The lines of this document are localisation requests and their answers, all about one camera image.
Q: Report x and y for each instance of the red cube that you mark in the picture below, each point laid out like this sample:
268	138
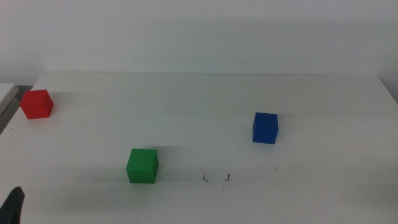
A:
35	104

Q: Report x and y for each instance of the green cube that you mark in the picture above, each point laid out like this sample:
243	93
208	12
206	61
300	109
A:
141	166

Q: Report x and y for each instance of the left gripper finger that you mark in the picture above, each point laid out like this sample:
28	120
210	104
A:
12	207

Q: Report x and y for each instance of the blue cube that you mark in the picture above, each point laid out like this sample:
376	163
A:
265	128

